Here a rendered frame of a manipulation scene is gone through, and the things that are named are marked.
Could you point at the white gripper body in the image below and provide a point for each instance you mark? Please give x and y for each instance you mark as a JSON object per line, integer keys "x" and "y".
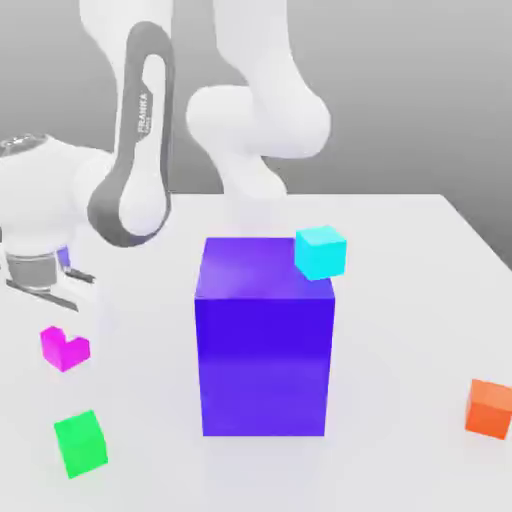
{"x": 60, "y": 310}

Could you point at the large purple box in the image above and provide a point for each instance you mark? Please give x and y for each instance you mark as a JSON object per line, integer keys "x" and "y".
{"x": 264, "y": 340}

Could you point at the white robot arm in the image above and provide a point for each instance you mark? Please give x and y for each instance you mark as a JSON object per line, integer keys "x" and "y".
{"x": 272, "y": 112}

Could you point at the small cyan cube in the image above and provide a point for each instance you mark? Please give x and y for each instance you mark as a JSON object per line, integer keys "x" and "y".
{"x": 320, "y": 254}

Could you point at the small orange cube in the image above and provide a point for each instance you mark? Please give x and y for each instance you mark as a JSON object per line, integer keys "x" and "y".
{"x": 488, "y": 412}

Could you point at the small green cube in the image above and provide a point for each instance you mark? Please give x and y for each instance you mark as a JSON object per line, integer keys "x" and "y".
{"x": 80, "y": 444}

